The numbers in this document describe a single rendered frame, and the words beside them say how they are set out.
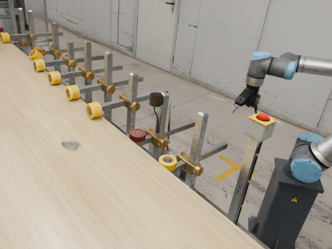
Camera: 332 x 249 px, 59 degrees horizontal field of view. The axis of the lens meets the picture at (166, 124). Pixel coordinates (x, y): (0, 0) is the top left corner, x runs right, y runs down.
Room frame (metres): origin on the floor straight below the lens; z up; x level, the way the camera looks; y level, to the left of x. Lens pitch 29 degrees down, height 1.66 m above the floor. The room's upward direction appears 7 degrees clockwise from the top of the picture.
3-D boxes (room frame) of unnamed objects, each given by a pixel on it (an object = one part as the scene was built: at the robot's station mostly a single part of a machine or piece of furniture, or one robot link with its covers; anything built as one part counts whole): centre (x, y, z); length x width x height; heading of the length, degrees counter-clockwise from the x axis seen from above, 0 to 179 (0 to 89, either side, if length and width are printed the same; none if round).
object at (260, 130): (0.92, -0.33, 1.18); 0.07 x 0.07 x 0.08; 44
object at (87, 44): (1.83, 0.55, 0.93); 0.04 x 0.04 x 0.48; 44
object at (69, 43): (2.01, 0.72, 0.86); 0.04 x 0.04 x 0.48; 44
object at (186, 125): (1.38, -0.01, 0.84); 0.43 x 0.03 x 0.04; 134
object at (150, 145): (1.28, -0.01, 0.75); 0.26 x 0.01 x 0.10; 44
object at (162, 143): (1.30, 0.04, 0.85); 0.14 x 0.06 x 0.05; 44
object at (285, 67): (1.45, -0.54, 1.25); 0.12 x 0.12 x 0.09; 67
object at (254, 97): (1.49, -0.43, 1.08); 0.09 x 0.08 x 0.12; 140
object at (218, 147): (1.19, -0.17, 0.84); 0.44 x 0.03 x 0.04; 134
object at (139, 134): (1.24, 0.13, 0.85); 0.08 x 0.08 x 0.11
